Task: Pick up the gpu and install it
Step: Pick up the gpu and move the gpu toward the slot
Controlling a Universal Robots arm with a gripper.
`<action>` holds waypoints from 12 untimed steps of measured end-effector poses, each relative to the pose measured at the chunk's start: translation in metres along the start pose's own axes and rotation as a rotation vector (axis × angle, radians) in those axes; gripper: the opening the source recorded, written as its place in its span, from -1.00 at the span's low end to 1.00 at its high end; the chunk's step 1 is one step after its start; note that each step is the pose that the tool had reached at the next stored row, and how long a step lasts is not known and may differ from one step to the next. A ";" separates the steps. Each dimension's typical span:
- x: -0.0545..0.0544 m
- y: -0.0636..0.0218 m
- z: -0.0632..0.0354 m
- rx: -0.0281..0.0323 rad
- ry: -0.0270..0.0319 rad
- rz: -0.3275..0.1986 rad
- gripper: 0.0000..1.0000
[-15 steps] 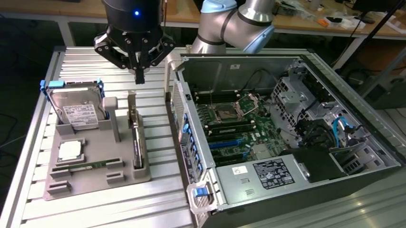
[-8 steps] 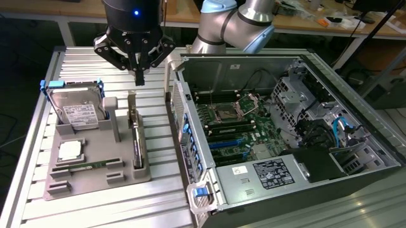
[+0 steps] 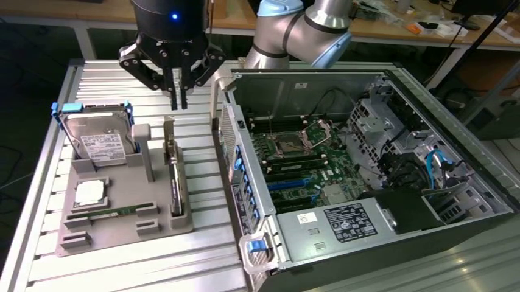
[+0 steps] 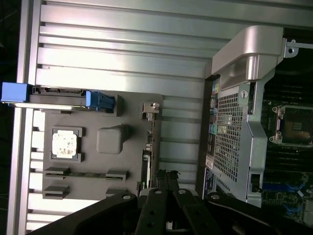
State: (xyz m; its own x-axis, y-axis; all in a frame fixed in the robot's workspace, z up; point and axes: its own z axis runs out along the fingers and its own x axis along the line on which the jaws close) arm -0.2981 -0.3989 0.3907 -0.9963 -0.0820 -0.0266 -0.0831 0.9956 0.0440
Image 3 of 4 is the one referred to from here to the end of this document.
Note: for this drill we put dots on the blue card retention clip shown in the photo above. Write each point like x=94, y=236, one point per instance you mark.
x=245, y=182
x=253, y=207
x=255, y=219
x=241, y=168
x=237, y=154
x=249, y=194

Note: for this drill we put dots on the green RAM stick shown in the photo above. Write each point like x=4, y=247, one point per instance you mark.
x=106, y=211

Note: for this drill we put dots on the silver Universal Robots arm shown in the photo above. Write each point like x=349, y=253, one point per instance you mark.
x=301, y=27

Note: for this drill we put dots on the open black PC case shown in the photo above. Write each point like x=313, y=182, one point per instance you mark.
x=259, y=91

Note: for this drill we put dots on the blue plastic disk carrier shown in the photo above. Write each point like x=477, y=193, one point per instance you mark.
x=72, y=108

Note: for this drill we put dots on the blue expansion slot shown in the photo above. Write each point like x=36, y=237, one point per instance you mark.
x=286, y=184

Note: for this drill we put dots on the grey metal disk bay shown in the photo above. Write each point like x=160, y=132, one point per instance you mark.
x=373, y=127

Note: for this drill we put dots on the grey plastic parts rack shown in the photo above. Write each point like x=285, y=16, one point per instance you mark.
x=122, y=188

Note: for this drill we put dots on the CPU socket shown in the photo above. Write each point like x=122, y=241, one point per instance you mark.
x=290, y=146

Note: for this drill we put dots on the black RAM stick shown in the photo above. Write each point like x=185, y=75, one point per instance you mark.
x=294, y=166

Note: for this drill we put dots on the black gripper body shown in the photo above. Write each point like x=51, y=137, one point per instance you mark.
x=170, y=33

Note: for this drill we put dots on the silver chipset heatsink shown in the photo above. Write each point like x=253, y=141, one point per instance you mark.
x=336, y=194

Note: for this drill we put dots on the green Dell motherboard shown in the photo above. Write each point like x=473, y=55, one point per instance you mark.
x=337, y=170

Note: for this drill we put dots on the black monitor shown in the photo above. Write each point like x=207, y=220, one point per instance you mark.
x=479, y=6

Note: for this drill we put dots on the thin metal locking lever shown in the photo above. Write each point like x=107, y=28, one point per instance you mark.
x=271, y=124

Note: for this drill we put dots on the blue case latch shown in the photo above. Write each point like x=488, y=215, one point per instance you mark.
x=255, y=246

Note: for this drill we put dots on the metal socket cover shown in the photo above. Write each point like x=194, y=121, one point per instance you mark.
x=321, y=123

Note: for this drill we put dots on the silver CPU chip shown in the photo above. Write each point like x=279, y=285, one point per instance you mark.
x=91, y=193

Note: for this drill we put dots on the Nvidia graphics card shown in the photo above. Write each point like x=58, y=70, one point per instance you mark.
x=175, y=182

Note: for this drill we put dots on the silver hard disk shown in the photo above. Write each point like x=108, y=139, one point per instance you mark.
x=102, y=143

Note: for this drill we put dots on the orange and white box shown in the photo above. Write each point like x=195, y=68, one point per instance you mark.
x=414, y=29

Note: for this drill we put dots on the grey floor box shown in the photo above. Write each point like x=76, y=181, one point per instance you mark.
x=495, y=121

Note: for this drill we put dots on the wooden desk white frame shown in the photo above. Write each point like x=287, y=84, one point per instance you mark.
x=385, y=33
x=40, y=12

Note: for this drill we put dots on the grey power supply unit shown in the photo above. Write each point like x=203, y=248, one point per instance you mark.
x=309, y=240

